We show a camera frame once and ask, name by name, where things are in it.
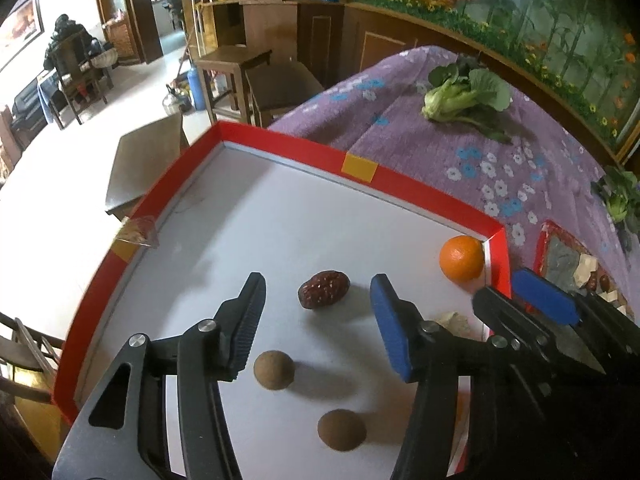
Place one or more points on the green bok choy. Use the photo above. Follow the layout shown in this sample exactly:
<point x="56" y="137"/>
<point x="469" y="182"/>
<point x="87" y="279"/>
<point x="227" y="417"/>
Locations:
<point x="450" y="102"/>

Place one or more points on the dark wooden stool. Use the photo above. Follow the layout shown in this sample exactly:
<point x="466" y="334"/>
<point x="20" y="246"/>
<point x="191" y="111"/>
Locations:
<point x="280" y="85"/>

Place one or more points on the dark-leaf green cabbage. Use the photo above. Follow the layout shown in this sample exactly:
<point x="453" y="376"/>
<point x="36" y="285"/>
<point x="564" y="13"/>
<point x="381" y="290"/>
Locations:
<point x="617" y="200"/>

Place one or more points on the white chunk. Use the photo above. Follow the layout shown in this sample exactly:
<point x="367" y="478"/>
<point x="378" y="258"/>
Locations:
<point x="584" y="266"/>
<point x="452" y="324"/>
<point x="612" y="300"/>

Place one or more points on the wicker basket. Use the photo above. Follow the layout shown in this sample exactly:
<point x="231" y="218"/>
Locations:
<point x="122" y="40"/>

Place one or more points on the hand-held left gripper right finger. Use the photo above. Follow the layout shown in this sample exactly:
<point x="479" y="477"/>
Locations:
<point x="390" y="325"/>

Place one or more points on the clear plastic wrapper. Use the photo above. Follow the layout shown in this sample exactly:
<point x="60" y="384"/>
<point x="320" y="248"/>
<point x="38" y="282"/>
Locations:
<point x="137" y="232"/>

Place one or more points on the low wooden table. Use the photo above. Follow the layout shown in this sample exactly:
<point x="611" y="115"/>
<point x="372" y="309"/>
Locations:
<point x="145" y="160"/>

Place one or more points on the purple floral blanket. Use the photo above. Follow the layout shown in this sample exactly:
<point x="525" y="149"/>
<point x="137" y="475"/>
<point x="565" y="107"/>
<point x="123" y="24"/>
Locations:
<point x="435" y="160"/>

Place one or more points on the orange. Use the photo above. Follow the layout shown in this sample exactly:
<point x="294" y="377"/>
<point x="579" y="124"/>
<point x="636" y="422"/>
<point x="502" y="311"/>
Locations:
<point x="460" y="260"/>

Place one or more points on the blue water bottle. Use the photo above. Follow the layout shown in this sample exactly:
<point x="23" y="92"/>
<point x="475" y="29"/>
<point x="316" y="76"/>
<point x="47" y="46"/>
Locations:
<point x="196" y="90"/>

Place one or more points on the black sofa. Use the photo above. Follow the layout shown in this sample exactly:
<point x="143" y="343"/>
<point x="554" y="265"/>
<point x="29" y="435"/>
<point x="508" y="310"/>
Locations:
<point x="27" y="102"/>

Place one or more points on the floral glass cabinet panel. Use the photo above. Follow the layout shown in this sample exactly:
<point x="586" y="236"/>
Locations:
<point x="525" y="10"/>

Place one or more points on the red date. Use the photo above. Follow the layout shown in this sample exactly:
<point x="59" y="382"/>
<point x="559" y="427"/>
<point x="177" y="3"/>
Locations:
<point x="604" y="281"/>
<point x="592" y="282"/>
<point x="322" y="289"/>

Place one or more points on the brown longan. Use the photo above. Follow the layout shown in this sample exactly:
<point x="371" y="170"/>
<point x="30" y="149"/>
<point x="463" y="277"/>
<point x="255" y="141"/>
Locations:
<point x="274" y="370"/>
<point x="342" y="430"/>

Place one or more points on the metal kettle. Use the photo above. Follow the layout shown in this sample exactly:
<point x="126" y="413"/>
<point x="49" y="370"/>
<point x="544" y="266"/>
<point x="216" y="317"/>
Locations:
<point x="175" y="102"/>

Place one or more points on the framed wall picture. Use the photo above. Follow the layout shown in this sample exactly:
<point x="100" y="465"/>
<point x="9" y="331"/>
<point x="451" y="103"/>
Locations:
<point x="20" y="25"/>

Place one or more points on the red-rimmed white box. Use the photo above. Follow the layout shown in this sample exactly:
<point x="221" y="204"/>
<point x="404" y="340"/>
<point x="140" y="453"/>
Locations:
<point x="280" y="220"/>

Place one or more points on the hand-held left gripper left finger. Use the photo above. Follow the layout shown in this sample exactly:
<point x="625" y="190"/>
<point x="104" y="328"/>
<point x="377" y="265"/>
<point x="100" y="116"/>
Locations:
<point x="245" y="320"/>

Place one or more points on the grey mat with red border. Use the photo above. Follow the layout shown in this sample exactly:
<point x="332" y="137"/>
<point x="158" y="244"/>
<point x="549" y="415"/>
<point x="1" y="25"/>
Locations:
<point x="560" y="260"/>

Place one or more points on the wooden slatted chair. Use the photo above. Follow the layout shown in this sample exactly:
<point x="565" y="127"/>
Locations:
<point x="30" y="355"/>

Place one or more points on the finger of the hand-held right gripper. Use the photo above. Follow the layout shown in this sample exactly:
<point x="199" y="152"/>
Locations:
<point x="515" y="317"/>
<point x="545" y="295"/>

